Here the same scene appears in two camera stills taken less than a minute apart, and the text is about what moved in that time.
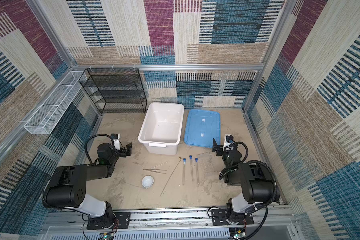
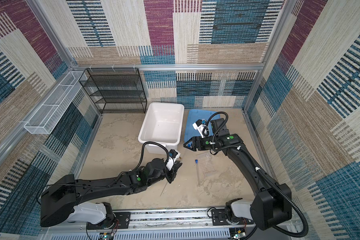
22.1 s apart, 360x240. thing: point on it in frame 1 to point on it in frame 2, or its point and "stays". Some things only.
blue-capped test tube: (196, 160) stays
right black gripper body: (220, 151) to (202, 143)
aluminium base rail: (174, 224) stays
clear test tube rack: (205, 164) stays
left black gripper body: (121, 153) to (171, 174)
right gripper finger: (214, 144) to (193, 139)
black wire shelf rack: (115, 90) stays
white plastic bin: (161, 130) stays
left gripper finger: (129, 147) to (176, 166)
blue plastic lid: (201, 127) stays
